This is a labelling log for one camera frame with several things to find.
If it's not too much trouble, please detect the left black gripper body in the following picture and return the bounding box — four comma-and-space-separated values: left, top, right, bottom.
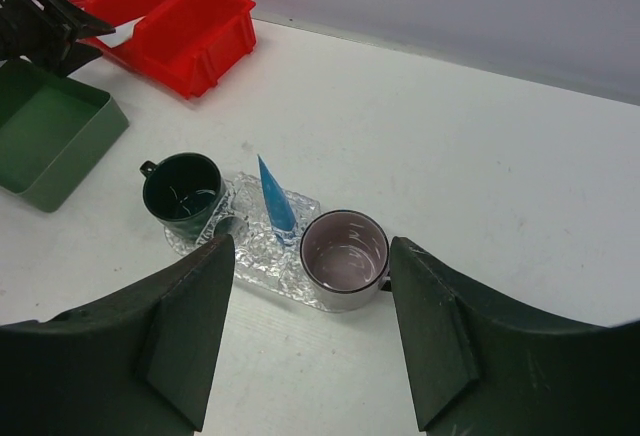
1, 0, 65, 76

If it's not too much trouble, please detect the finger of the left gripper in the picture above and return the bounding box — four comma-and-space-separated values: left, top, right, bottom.
29, 42, 103, 77
35, 0, 116, 39

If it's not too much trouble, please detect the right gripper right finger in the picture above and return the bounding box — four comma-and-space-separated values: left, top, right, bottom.
390, 237, 639, 435

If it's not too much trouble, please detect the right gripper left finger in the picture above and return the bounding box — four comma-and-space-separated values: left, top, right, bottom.
1, 235, 235, 435

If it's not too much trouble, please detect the purple ceramic mug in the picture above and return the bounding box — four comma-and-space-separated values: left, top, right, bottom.
299, 210, 390, 312

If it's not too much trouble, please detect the dark green mug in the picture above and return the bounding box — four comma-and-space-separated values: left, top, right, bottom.
139, 152, 227, 243

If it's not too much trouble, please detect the blue toothpaste tube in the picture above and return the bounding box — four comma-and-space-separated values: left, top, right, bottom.
257, 155, 297, 246

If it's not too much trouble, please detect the white toothpaste tube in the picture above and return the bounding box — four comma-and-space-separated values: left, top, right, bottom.
96, 16, 145, 49

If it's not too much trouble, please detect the green metal tray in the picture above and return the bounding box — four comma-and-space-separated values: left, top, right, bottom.
1, 59, 129, 213

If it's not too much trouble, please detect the clear textured oval tray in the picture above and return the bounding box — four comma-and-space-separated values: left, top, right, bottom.
164, 175, 351, 315

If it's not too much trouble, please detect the red divided plastic bin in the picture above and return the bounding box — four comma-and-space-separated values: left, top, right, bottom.
75, 0, 256, 99

